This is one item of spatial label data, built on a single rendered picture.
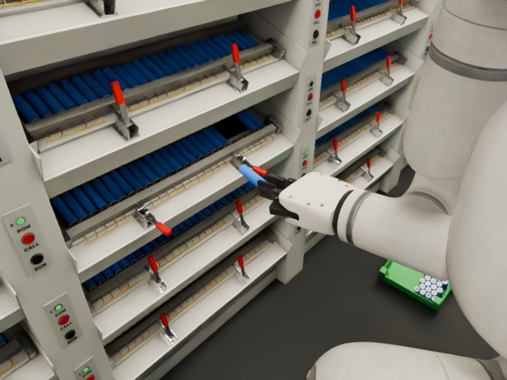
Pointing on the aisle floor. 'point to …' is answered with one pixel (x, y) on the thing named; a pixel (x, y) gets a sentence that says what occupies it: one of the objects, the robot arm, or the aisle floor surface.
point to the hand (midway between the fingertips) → (272, 187)
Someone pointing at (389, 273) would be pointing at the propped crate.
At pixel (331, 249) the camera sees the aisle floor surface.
